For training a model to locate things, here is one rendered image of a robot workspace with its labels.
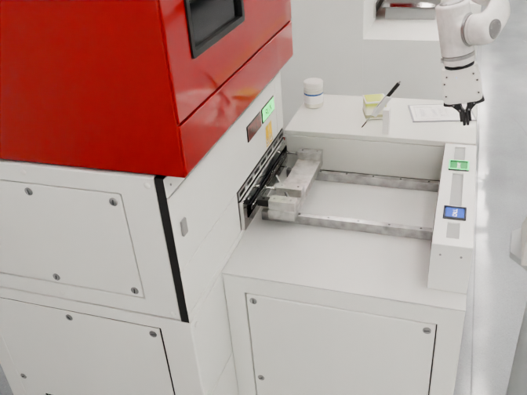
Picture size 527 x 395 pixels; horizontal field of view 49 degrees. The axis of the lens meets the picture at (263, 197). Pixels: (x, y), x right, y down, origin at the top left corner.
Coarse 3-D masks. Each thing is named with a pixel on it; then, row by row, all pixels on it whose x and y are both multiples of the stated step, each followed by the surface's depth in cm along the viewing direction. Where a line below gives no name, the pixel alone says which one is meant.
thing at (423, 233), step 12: (264, 216) 175; (300, 216) 170; (312, 216) 170; (324, 216) 169; (336, 228) 168; (348, 228) 167; (360, 228) 166; (372, 228) 165; (384, 228) 163; (396, 228) 162; (408, 228) 161; (420, 228) 161
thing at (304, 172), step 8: (304, 160) 194; (296, 168) 190; (304, 168) 190; (312, 168) 189; (320, 168) 194; (288, 176) 185; (296, 176) 185; (304, 176) 185; (312, 176) 184; (304, 184) 180; (312, 184) 185; (304, 192) 176; (304, 200) 177; (296, 208) 169; (272, 216) 169; (280, 216) 168; (288, 216) 167
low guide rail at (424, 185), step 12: (288, 168) 197; (324, 180) 193; (336, 180) 192; (348, 180) 190; (360, 180) 189; (372, 180) 187; (384, 180) 186; (396, 180) 185; (408, 180) 184; (420, 180) 183; (432, 180) 183
